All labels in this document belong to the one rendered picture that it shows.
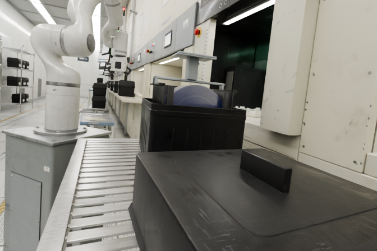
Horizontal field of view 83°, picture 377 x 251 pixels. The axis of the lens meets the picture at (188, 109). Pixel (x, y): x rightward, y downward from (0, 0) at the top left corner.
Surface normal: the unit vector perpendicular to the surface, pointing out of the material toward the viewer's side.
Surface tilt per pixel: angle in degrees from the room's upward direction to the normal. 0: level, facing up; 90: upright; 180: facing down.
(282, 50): 90
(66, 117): 90
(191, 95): 90
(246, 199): 0
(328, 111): 90
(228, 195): 0
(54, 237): 0
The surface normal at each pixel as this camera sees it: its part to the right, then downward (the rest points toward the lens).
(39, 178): -0.37, 0.04
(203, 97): 0.29, 0.11
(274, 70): -0.92, -0.05
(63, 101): 0.52, 0.12
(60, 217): 0.10, -0.99
